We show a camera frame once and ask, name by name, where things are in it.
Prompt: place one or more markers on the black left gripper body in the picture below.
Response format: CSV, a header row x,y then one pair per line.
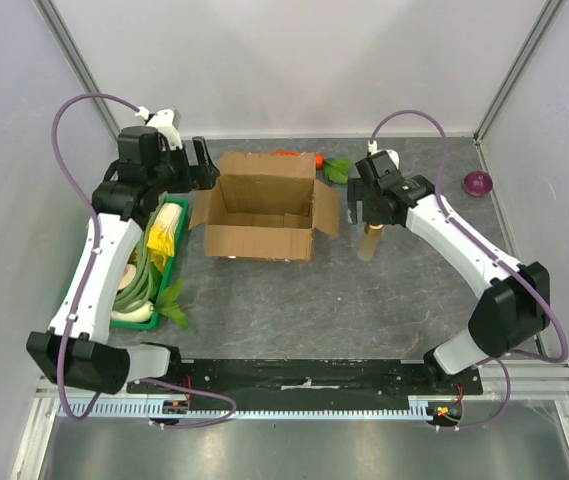
x,y
200,177

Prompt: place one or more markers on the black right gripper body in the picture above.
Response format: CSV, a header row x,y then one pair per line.
x,y
359,195

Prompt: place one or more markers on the gold capped bottle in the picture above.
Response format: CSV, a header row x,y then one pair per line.
x,y
369,241

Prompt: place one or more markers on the brown cardboard express box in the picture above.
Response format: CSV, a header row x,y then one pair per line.
x,y
266,206

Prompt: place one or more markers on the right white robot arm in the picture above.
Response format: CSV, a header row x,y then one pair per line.
x,y
511,295

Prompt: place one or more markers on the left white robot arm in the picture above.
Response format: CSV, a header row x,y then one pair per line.
x,y
73,351

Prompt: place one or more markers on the green carrot leaves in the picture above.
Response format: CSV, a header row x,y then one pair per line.
x,y
337,170

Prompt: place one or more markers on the yellow flower vegetable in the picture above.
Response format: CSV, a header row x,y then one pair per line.
x,y
162,235

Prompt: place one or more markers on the purple red onion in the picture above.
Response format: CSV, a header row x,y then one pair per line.
x,y
478,183

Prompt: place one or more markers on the green vegetable tray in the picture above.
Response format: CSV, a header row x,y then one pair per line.
x,y
167,277

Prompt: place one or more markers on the green beans bunch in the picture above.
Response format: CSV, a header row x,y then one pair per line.
x,y
145,283

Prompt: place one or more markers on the green leaf beside tray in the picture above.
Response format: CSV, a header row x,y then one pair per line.
x,y
167,304

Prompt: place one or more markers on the white radish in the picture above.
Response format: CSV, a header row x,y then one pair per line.
x,y
140,314

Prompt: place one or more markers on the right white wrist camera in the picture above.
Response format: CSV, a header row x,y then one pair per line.
x,y
383,161

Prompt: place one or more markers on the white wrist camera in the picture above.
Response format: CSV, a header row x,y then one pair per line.
x,y
165,122
383,161

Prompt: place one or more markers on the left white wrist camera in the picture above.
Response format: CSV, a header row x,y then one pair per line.
x,y
165,122

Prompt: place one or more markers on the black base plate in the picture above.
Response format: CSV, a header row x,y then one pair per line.
x,y
232,376

